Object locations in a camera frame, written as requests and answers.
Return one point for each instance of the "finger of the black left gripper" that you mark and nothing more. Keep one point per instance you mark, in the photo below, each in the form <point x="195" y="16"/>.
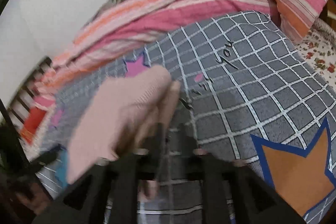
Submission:
<point x="17" y="164"/>

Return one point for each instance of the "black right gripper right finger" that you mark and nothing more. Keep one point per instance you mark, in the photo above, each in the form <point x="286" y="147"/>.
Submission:
<point x="233" y="193"/>

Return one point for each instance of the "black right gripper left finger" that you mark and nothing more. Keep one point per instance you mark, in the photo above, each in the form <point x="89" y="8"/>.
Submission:
<point x="85" y="200"/>

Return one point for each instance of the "pink knitted sweater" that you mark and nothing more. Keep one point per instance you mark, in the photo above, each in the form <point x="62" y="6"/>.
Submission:
<point x="121" y="115"/>

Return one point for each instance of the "red pillow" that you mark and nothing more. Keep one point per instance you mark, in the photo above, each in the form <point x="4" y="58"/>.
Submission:
<point x="31" y="124"/>

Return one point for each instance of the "dark wooden headboard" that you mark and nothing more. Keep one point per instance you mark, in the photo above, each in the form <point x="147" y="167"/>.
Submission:
<point x="17" y="110"/>

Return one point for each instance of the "grey checked star bedsheet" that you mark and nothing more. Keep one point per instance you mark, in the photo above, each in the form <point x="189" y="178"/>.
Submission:
<point x="240" y="77"/>

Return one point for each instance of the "floral white bedsheet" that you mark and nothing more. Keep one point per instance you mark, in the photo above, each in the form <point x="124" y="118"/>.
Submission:
<point x="318" y="49"/>

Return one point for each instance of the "pink orange striped duvet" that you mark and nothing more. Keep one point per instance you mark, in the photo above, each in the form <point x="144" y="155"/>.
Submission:
<point x="132" y="23"/>

